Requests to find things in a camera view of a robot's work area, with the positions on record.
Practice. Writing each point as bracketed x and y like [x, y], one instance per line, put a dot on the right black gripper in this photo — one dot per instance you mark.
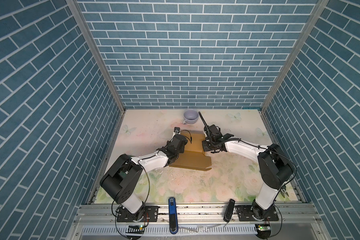
[205, 148]

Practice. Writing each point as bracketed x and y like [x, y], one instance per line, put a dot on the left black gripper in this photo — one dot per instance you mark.
[182, 149]

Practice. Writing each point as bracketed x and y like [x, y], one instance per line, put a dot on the brown cardboard box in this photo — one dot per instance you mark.
[194, 156]

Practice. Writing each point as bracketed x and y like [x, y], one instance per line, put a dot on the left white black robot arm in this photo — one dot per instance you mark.
[120, 180]

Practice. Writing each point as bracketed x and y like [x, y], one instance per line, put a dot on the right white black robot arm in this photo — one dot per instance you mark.
[275, 168]

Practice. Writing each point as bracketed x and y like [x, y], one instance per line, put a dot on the lavender ceramic cup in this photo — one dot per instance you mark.
[190, 117]

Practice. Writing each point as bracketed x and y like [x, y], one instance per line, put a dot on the black handheld device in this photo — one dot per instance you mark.
[229, 211]

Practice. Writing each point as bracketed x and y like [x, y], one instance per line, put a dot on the blue black handheld tool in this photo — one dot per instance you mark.
[173, 219]

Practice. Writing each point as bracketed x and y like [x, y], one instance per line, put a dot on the right green controller board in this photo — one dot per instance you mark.
[263, 228]

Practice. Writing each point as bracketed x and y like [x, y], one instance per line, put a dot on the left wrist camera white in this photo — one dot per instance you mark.
[177, 130]

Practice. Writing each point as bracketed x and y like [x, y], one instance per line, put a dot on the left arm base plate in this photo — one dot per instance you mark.
[148, 214]

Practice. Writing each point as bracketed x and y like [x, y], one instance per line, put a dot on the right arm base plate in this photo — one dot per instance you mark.
[248, 213]

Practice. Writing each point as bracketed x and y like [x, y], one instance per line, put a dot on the aluminium front rail frame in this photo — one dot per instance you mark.
[297, 221]

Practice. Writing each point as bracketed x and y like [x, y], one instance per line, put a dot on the white slotted cable duct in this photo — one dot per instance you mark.
[164, 230]

